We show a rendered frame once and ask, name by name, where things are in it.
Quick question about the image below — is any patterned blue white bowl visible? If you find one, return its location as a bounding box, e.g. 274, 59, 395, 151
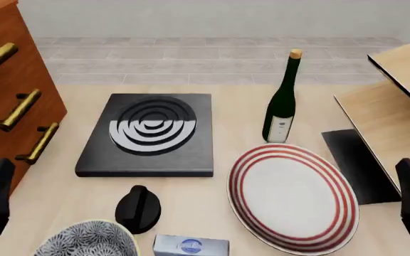
33, 218, 140, 256

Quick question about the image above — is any round black stove knob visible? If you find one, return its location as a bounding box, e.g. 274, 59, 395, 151
115, 184, 162, 235

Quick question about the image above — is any flat black stove plate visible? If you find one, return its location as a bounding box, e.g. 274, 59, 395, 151
75, 92, 215, 178

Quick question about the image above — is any pale wood rack black inside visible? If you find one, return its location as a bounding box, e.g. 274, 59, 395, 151
320, 36, 410, 206

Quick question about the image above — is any wooden cabinet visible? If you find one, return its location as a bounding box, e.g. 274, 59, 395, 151
0, 0, 68, 193

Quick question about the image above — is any white plate with red rings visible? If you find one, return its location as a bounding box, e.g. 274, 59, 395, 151
226, 143, 360, 254

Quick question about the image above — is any dark green wine bottle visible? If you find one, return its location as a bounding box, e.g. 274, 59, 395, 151
261, 48, 304, 144

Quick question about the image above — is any pale blue printed food box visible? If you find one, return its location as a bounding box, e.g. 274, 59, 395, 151
152, 234, 231, 256

